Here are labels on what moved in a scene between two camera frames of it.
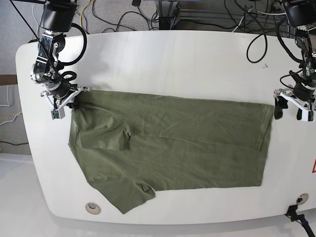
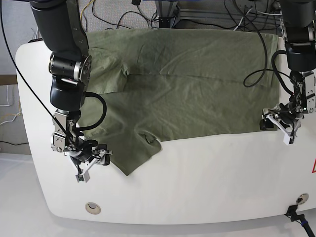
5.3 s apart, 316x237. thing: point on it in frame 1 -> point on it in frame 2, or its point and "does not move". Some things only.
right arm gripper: (303, 95) -> (290, 113)
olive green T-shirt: (130, 144) -> (149, 86)
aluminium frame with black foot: (166, 10) does not move
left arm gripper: (60, 93) -> (89, 153)
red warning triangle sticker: (314, 169) does not move
